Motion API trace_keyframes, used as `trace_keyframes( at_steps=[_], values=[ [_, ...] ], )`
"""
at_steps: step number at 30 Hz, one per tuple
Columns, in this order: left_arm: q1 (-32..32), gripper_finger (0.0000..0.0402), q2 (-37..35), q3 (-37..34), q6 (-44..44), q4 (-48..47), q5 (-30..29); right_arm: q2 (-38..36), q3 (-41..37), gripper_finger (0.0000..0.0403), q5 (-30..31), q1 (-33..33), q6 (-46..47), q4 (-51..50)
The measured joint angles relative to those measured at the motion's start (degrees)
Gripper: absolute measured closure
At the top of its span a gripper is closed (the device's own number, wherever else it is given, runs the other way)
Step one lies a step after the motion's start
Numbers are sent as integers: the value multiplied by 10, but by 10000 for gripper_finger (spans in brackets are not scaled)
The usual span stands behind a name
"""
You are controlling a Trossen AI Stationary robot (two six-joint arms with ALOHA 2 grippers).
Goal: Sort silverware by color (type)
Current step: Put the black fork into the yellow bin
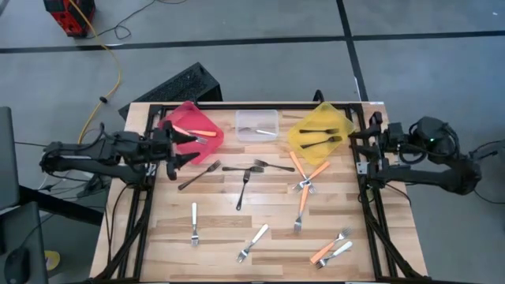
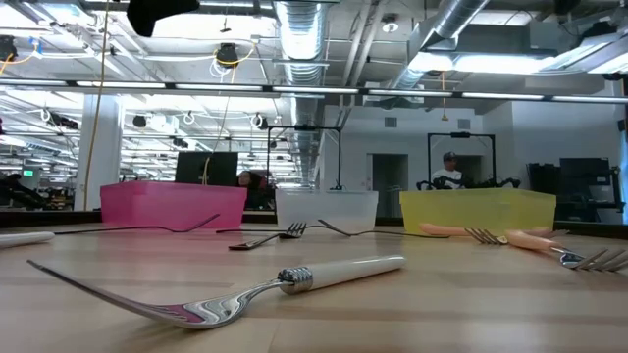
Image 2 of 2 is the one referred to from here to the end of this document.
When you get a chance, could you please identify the yellow plastic bin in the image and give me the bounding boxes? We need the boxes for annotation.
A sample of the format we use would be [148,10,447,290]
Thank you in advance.
[398,188,557,236]

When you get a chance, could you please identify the black background station frame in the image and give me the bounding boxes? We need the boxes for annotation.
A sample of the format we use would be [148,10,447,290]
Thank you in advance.
[426,130,497,191]

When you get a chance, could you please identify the ribbed silver ventilation duct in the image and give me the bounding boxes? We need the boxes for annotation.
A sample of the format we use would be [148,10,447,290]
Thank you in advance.
[273,0,329,182]

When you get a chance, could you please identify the black bar with light strips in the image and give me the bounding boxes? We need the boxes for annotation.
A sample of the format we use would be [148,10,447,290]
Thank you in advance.
[0,76,628,105]

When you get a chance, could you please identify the bright ceiling light panel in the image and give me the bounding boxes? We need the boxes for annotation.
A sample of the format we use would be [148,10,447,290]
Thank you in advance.
[406,51,560,76]

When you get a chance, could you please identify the person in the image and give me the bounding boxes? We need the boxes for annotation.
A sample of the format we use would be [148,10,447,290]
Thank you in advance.
[236,170,276,211]
[430,150,465,190]

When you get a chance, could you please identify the orange-handled fork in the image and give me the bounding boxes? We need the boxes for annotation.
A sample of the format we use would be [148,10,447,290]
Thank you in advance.
[420,223,628,273]
[463,226,571,245]

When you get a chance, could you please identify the smooth silver ventilation duct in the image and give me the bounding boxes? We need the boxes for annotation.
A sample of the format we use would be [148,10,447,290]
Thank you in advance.
[392,0,492,92]

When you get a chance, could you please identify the white-handled fork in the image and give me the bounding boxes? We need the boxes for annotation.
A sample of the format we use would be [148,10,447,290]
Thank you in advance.
[26,253,408,330]
[0,230,56,250]

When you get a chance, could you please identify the black monitor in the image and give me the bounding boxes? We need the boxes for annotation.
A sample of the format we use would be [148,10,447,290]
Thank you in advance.
[175,150,239,188]

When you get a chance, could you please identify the black equipment rack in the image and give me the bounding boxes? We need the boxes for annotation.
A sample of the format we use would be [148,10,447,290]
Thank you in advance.
[527,156,625,223]

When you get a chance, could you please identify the clear plastic bin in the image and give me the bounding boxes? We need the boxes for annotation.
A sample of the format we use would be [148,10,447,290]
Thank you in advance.
[274,189,380,234]

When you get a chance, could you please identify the black ceiling cable reel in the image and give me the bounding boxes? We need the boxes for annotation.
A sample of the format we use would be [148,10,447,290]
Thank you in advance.
[214,41,241,69]

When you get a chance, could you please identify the white building column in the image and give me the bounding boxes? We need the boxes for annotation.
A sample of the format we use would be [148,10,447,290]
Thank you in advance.
[73,92,123,212]

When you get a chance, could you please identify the blue panel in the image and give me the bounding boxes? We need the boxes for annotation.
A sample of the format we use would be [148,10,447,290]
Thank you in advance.
[618,129,628,225]

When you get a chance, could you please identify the pink plastic bin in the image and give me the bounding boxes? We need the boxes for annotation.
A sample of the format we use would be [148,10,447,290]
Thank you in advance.
[100,179,248,230]

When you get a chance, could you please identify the yellow cord from reel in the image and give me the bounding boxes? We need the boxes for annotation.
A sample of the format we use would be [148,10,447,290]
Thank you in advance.
[201,43,256,186]

